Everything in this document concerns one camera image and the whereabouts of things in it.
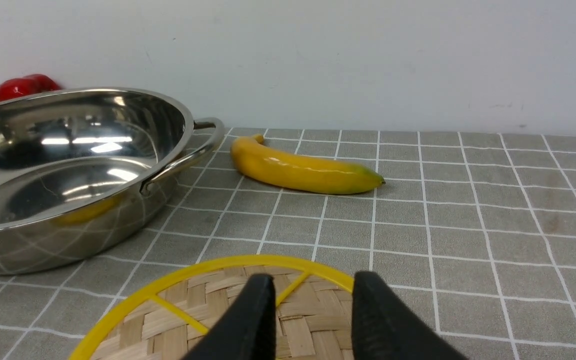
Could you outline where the red bell pepper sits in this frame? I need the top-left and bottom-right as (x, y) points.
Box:
(0, 73), (63, 102)

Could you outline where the yellow banana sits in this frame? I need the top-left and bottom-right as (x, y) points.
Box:
(230, 134), (386, 195)

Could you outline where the woven bamboo steamer lid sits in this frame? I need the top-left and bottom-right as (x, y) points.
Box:
(70, 254), (354, 360)

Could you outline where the stainless steel pot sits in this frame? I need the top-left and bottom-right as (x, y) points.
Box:
(0, 88), (226, 276)

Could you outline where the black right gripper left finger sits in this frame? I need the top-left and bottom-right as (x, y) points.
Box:
(183, 273), (277, 360)

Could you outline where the grey checked tablecloth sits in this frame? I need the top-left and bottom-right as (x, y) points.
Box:
(0, 128), (576, 360)

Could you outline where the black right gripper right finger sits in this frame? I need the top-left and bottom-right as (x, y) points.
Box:
(350, 271), (467, 360)

